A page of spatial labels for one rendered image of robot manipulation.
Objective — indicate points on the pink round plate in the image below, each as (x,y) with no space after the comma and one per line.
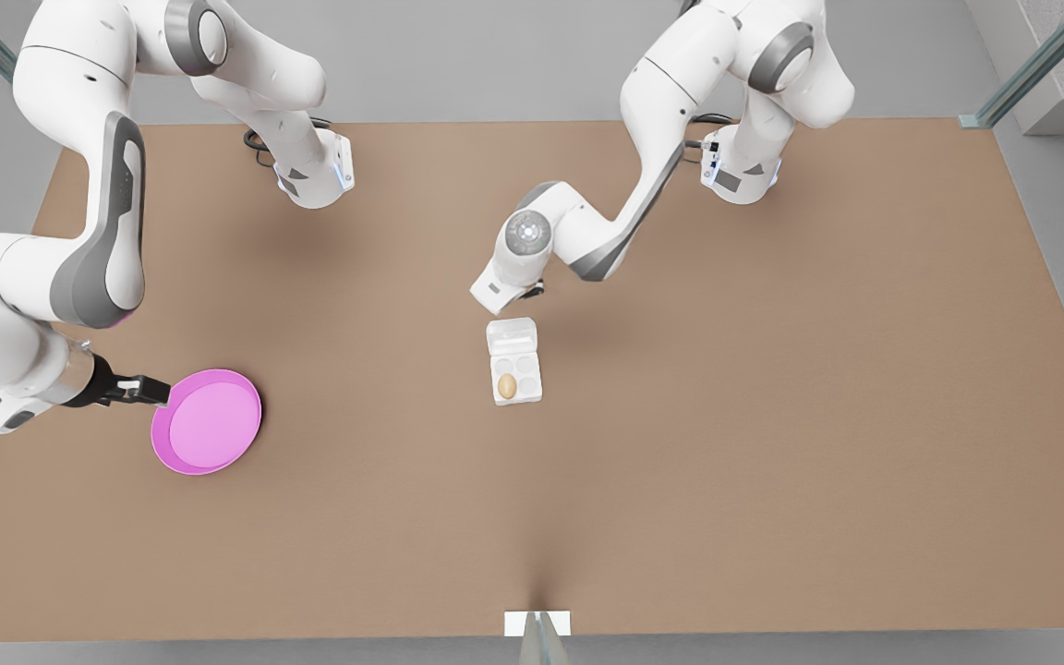
(209,423)

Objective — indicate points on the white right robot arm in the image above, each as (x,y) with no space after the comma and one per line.
(79,231)

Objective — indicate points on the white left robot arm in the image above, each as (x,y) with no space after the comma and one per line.
(652,102)

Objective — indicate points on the white egg box lid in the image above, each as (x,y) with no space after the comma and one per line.
(512,336)

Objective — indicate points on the white egg box base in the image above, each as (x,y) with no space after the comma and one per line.
(525,379)

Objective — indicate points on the brown egg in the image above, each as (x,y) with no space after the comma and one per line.
(507,386)

